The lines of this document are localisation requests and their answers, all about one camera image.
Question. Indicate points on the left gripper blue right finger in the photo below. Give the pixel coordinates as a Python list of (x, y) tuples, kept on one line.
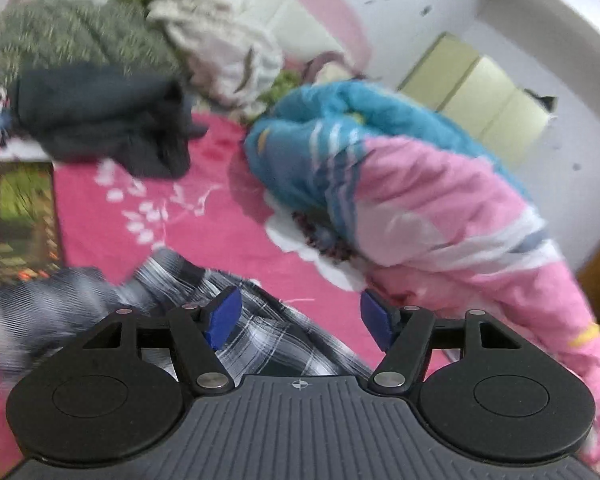
[(381, 319)]

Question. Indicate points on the dark grey garment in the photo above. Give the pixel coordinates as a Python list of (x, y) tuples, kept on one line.
[(83, 112)]

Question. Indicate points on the pink blue patterned duvet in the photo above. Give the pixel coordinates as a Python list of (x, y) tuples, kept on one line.
[(434, 217)]

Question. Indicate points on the pink floral bed blanket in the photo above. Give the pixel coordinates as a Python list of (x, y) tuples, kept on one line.
[(217, 217)]

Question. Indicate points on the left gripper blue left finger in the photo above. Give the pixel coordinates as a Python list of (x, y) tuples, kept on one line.
[(220, 315)]

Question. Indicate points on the green patterned pillow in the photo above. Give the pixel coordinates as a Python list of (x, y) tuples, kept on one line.
[(53, 33)]

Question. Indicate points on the cream white fleece blanket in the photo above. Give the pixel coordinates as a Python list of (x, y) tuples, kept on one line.
[(230, 57)]

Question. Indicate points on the black smartphone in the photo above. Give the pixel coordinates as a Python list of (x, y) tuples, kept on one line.
[(30, 237)]

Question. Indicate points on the black white plaid pants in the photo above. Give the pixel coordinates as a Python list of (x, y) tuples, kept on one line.
[(270, 338)]

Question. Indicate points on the pale yellow wardrobe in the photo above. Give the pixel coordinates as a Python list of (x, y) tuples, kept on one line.
[(457, 81)]

